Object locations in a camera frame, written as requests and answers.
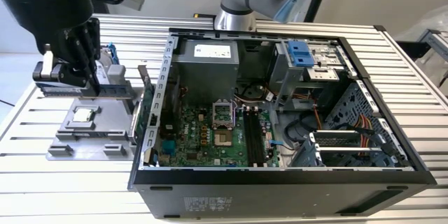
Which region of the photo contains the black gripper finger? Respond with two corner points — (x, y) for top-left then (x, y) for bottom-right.
(83, 17), (102, 77)
(58, 26), (102, 97)

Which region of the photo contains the dark blue RAM stick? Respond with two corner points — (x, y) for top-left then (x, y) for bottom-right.
(38, 83), (134, 101)

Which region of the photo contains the hard disk in blue carrier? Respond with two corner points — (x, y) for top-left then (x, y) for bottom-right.
(92, 41), (122, 86)

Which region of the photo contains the silver CPU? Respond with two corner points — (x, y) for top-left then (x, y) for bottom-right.
(72, 108), (95, 122)

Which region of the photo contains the grey parts rack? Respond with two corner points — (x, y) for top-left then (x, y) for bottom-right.
(47, 63), (148, 162)

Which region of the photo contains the green graphics card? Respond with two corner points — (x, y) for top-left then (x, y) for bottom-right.
(128, 64), (158, 146)

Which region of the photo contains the grey power supply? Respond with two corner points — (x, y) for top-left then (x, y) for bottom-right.
(171, 39), (242, 104)

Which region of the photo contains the metal socket cover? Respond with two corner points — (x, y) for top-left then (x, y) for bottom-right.
(212, 99), (235, 128)

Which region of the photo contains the black round fan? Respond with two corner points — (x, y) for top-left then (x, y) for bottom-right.
(242, 84), (267, 101)

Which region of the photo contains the CPU socket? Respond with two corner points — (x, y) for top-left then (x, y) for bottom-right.
(214, 128), (235, 147)

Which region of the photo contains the green motherboard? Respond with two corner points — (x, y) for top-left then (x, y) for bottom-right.
(159, 103), (283, 168)

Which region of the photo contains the blue plastic bay latch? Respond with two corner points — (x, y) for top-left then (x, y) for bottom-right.
(287, 39), (314, 68)

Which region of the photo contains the silver metal drive cage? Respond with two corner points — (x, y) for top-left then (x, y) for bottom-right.
(270, 39), (351, 112)

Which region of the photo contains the black open PC case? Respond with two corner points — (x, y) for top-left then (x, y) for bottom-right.
(128, 26), (439, 219)

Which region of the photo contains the perforated metal disk bay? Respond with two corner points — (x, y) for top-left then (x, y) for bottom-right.
(290, 79), (411, 168)

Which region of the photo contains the clear plastic sheet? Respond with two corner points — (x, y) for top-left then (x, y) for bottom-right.
(399, 6), (448, 44)

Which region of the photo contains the thin orange wire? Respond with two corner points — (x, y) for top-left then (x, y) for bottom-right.
(312, 103), (323, 131)

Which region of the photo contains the orange yellow red wire bundle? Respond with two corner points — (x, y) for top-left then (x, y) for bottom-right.
(354, 115), (375, 149)

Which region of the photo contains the aluminium frame rack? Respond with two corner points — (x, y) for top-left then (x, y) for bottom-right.
(418, 28), (448, 88)

